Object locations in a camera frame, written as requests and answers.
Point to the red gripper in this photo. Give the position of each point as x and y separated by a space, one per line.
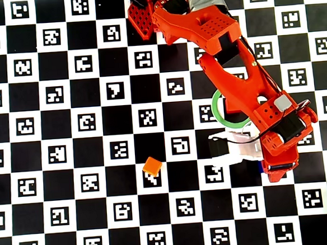
281 167

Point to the blue cube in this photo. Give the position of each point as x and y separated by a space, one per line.
260 167

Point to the red cube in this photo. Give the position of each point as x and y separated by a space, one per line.
232 106

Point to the orange cube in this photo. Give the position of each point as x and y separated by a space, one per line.
152 166

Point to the red robot arm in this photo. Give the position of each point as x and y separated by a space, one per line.
234 89

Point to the red perforated robot base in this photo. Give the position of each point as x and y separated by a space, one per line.
140 17

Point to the black white marker checkerboard mat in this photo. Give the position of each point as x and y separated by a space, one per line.
53 68

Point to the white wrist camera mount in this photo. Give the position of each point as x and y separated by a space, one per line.
249 151

